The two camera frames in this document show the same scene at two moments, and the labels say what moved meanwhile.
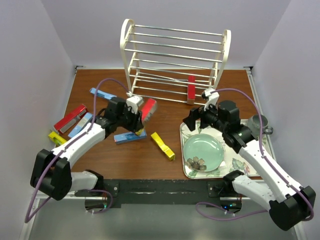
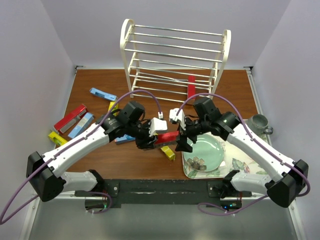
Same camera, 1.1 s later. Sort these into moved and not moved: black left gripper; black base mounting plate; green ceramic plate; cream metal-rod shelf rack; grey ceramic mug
Moved: black left gripper
Not moved: green ceramic plate; black base mounting plate; grey ceramic mug; cream metal-rod shelf rack
